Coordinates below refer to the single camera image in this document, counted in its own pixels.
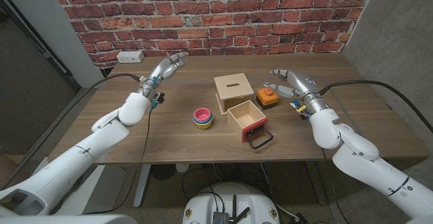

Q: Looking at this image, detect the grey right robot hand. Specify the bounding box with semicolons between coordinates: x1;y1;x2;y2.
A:
263;68;329;115

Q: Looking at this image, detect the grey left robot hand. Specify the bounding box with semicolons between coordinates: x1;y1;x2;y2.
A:
137;51;189;98

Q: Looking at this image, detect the red-fronted wooden drawer black handle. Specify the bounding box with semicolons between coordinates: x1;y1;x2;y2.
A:
226;99;274;150

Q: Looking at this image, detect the light wooden slotted box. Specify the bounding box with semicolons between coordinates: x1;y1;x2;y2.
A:
213;72;254;116

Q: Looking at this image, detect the orange emergency stop button box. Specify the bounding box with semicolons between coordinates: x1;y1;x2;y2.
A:
256;87;280;111

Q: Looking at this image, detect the white power outlet strip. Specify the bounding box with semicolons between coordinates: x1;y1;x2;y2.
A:
116;50;145;64

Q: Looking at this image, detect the pink nesting cup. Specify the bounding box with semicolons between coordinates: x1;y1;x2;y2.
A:
193;107;213;122

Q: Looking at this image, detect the blue nesting cup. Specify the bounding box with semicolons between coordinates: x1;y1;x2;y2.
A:
192;114;214;126

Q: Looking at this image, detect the yellow nesting cup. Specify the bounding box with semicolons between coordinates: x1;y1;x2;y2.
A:
193;118;214;130

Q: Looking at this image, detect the red brick printed backdrop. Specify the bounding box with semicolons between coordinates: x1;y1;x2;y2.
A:
48;0;379;70

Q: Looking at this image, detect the black round floor base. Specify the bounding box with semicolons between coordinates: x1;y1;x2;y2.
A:
150;164;177;181

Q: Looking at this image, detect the dark table leg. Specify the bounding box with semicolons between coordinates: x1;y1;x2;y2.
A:
304;161;328;206

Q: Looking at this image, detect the white table leg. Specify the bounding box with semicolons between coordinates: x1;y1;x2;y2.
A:
133;164;152;208

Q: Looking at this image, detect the white robot torso base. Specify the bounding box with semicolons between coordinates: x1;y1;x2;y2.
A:
182;182;281;224

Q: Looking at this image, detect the grey computer module with antennas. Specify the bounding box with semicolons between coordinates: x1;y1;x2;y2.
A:
212;194;251;224

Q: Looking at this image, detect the white robot head rim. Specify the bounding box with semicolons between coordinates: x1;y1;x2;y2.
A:
0;213;138;224

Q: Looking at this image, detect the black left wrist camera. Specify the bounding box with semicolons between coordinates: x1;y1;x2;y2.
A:
152;91;166;109

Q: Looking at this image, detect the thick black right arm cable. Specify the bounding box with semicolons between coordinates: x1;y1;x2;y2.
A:
317;79;433;133

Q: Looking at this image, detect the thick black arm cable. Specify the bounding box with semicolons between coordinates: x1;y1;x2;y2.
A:
0;72;141;191
317;79;433;133

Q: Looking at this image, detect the thin black left wrist cable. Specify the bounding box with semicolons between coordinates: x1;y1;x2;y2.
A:
84;107;153;215

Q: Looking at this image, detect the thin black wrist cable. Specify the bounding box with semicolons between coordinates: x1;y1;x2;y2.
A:
84;107;153;215
321;148;349;224

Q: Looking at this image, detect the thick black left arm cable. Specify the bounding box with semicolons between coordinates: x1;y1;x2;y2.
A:
0;72;141;191

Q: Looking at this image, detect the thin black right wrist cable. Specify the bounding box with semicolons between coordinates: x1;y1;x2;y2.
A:
321;148;349;224

